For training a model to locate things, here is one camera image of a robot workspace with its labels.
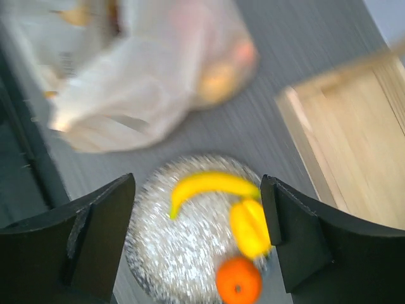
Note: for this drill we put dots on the yellow fake bell pepper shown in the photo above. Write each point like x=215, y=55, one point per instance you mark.
x=249, y=228

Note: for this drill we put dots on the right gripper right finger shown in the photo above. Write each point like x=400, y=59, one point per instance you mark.
x=328, y=256

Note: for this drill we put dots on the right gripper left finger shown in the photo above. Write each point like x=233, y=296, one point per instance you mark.
x=69, y=254

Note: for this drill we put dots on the orange fake tangerine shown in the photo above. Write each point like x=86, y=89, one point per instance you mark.
x=238, y=281

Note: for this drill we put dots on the black mounting base plate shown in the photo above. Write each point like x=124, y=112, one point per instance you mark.
x=30, y=182

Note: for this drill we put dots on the speckled ceramic plate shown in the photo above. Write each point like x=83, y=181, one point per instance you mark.
x=175, y=260

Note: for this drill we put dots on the wooden rack base tray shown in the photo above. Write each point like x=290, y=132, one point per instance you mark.
x=348, y=127

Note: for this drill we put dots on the translucent plastic bag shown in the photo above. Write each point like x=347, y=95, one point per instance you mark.
x=121, y=75

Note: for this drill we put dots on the yellow fake banana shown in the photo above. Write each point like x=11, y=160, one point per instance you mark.
x=210, y=181

